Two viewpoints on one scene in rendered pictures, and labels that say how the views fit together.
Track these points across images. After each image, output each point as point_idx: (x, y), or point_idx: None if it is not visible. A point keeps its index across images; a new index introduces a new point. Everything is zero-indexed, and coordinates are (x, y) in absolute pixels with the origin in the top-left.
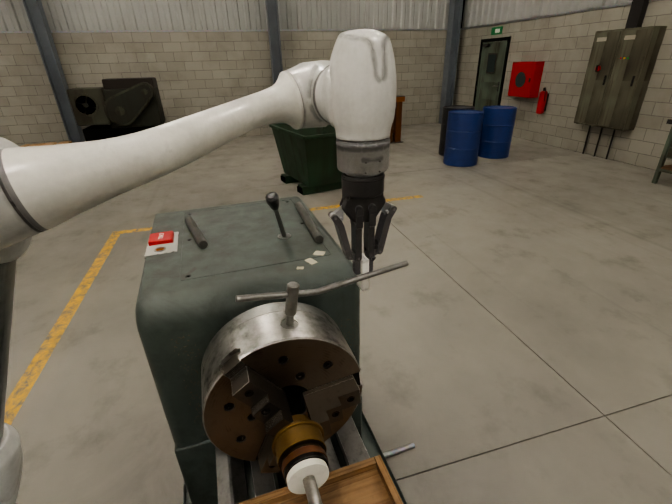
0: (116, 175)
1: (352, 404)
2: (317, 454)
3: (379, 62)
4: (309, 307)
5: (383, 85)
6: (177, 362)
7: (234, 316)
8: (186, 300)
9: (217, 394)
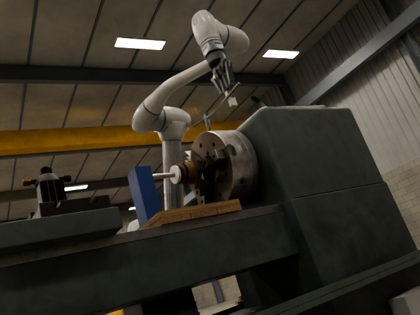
0: (157, 92)
1: (215, 159)
2: (177, 164)
3: (194, 20)
4: (230, 130)
5: (196, 25)
6: None
7: None
8: None
9: None
